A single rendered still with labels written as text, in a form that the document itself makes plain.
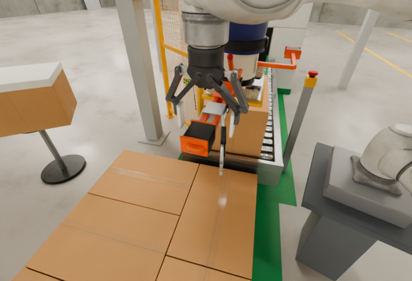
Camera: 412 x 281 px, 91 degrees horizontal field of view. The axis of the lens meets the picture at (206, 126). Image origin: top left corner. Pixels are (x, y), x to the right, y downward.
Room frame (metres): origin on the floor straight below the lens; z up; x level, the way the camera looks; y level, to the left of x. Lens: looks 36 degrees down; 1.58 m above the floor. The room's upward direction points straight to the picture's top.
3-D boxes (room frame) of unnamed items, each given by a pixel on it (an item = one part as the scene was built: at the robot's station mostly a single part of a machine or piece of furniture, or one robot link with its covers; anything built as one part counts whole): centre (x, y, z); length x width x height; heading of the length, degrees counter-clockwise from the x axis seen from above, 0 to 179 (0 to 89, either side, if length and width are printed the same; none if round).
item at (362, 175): (0.66, -0.80, 0.86); 0.22 x 0.18 x 0.06; 153
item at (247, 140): (1.36, -0.25, 0.75); 0.60 x 0.40 x 0.40; 167
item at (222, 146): (0.46, -0.06, 1.24); 0.31 x 0.03 x 0.05; 175
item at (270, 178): (1.00, -0.17, 0.47); 0.70 x 0.03 x 0.15; 76
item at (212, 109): (0.55, -0.03, 1.23); 0.07 x 0.07 x 0.04; 73
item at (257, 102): (0.97, -0.26, 1.14); 0.34 x 0.10 x 0.05; 163
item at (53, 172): (1.43, 1.46, 0.31); 0.40 x 0.40 x 0.62
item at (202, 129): (0.42, 0.02, 1.24); 0.08 x 0.07 x 0.05; 163
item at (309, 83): (1.44, -0.79, 0.50); 0.07 x 0.07 x 1.00; 76
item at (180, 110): (0.44, 0.06, 1.30); 0.03 x 0.01 x 0.07; 163
